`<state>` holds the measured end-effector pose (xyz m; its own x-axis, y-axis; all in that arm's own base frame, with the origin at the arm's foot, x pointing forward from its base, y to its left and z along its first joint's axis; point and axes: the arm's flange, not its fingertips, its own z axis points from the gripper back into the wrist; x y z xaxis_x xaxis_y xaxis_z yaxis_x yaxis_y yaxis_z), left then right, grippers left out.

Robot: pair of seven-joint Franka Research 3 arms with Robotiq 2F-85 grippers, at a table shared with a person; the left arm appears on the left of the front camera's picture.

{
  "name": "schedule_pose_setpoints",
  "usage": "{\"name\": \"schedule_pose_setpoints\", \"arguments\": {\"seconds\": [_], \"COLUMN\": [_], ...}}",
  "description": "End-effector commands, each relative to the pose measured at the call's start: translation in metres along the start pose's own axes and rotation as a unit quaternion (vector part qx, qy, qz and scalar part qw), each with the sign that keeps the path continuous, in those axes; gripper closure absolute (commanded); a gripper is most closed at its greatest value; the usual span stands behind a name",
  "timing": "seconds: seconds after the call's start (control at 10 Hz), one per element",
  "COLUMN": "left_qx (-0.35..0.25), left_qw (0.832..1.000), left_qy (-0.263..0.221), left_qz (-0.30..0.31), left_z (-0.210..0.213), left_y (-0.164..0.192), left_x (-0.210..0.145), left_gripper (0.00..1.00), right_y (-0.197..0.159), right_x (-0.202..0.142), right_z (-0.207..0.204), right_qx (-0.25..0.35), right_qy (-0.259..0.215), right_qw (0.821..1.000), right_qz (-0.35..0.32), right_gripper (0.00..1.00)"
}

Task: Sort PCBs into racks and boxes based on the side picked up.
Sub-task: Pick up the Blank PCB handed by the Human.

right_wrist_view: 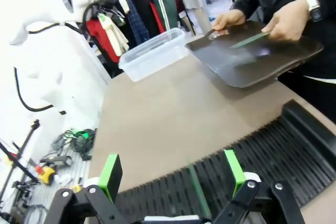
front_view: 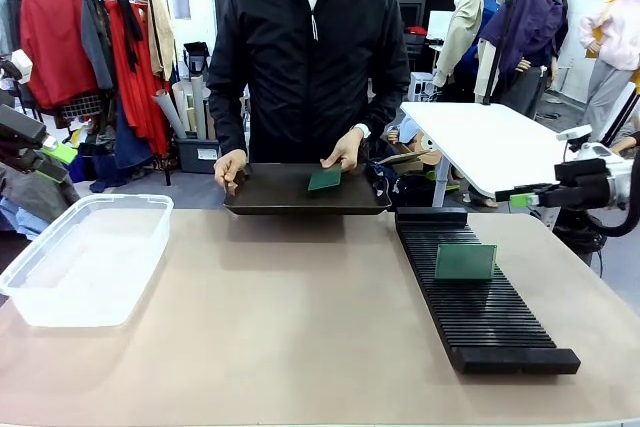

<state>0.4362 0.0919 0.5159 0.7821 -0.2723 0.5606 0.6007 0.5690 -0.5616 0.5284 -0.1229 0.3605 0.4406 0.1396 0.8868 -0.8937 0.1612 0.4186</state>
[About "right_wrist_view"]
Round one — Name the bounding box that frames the person's left forearm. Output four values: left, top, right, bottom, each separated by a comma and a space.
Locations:
316, 0, 336, 25

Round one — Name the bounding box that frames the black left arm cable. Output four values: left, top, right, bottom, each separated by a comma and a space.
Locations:
14, 66, 66, 116

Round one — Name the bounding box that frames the person's right hand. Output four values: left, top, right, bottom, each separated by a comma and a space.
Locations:
212, 8, 247, 31

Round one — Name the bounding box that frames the red dress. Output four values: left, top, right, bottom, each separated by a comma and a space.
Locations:
86, 19, 121, 63

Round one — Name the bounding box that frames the green PCB board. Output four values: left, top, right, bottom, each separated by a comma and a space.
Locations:
230, 33, 271, 49
188, 164, 212, 221

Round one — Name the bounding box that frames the green black cable bundle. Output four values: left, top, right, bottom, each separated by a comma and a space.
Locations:
51, 128, 97, 161

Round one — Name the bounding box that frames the black plastic tray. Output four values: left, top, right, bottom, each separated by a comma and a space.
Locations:
185, 20, 324, 88

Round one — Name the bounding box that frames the black floor tripod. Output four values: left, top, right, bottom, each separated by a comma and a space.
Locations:
0, 119, 41, 224

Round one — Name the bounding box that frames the green white-striped jacket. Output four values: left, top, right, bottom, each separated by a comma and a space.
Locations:
145, 0, 182, 31

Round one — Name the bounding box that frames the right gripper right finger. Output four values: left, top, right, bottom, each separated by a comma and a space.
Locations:
214, 150, 307, 224

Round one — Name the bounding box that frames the person's left hand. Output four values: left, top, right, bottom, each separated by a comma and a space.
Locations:
261, 0, 312, 41

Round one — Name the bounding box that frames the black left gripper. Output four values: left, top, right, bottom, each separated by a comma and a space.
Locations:
90, 0, 119, 15

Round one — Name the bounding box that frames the clear plastic box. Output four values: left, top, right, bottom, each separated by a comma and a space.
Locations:
118, 27, 190, 82

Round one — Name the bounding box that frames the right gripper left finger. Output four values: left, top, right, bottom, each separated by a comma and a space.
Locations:
44, 153, 127, 224

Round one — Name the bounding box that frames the dark plaid garment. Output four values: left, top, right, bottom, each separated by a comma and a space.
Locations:
122, 0, 151, 49

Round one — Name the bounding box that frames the yellow emergency stop button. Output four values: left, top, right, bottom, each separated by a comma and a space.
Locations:
38, 165, 56, 186

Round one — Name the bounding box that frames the white wrist watch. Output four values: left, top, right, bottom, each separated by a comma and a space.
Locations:
303, 0, 323, 23

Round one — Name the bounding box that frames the black slotted PCB rack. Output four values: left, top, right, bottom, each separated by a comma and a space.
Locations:
115, 100, 336, 224

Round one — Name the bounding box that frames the beige coat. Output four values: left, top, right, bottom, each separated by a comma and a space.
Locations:
101, 16, 130, 55

